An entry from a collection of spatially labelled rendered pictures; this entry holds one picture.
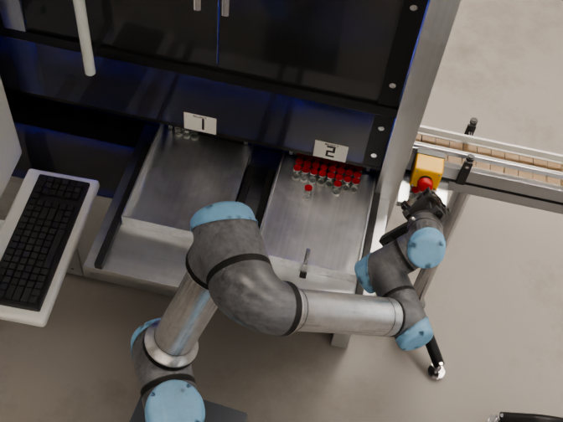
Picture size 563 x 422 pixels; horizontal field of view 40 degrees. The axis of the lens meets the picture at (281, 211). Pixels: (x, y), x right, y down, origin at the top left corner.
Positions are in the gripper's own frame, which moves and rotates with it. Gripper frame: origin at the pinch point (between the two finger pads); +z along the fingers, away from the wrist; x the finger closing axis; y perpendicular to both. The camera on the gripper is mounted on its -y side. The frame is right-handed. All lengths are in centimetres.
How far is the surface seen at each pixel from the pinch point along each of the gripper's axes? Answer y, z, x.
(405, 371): -55, 66, -60
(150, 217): -50, -1, 43
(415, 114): 15.1, -0.4, 16.6
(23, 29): -38, -2, 95
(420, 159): 7.0, 11.9, 5.3
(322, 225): -22.1, 7.2, 10.1
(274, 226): -30.4, 4.2, 18.7
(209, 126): -26, 10, 48
